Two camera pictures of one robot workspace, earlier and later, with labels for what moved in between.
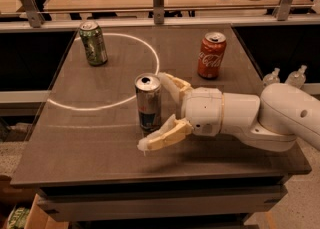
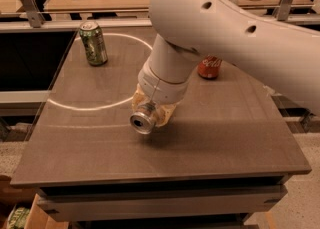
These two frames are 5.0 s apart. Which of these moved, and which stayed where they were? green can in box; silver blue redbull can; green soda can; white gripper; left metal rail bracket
Moved: white gripper; silver blue redbull can
Stayed: green soda can; left metal rail bracket; green can in box
